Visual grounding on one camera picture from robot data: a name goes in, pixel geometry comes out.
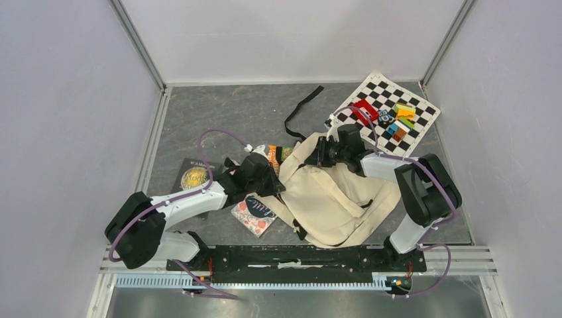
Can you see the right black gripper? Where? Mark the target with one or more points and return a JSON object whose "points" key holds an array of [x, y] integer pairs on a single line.
{"points": [[318, 157]]}

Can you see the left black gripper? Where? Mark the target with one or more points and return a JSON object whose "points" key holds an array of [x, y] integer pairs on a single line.
{"points": [[275, 186]]}

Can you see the floral cover book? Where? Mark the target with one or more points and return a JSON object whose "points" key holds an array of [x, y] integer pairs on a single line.
{"points": [[254, 215]]}

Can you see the cream canvas backpack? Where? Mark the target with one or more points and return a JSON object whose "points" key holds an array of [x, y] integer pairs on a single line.
{"points": [[330, 207]]}

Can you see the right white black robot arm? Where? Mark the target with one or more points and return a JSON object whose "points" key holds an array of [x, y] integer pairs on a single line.
{"points": [[428, 193]]}

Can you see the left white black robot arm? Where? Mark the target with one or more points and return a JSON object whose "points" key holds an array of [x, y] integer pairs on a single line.
{"points": [[137, 231]]}

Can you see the orange cover book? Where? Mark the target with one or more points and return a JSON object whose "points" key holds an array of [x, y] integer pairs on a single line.
{"points": [[277, 155]]}

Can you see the red toy block house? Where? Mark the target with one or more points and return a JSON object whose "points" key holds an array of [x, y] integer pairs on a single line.
{"points": [[365, 112]]}

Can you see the blue owl toy figure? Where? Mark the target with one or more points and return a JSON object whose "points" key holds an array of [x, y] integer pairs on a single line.
{"points": [[385, 118]]}

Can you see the blue orange toy block stack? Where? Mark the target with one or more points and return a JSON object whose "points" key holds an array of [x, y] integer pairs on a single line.
{"points": [[398, 130]]}

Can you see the green orange toy block stack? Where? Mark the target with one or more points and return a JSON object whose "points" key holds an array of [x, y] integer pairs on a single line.
{"points": [[405, 113]]}

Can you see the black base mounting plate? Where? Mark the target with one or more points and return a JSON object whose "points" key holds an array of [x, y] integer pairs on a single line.
{"points": [[288, 264]]}

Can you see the black dark book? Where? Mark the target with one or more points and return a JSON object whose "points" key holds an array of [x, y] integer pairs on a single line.
{"points": [[192, 173]]}

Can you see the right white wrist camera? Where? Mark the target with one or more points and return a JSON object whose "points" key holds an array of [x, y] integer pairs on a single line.
{"points": [[333, 123]]}

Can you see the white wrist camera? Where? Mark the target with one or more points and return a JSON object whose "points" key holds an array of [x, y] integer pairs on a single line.
{"points": [[262, 150], [333, 123]]}

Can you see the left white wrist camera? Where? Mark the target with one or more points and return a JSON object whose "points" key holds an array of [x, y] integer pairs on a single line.
{"points": [[262, 150]]}

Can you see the white slotted cable duct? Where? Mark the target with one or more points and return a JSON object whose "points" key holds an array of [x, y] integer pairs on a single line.
{"points": [[186, 282]]}

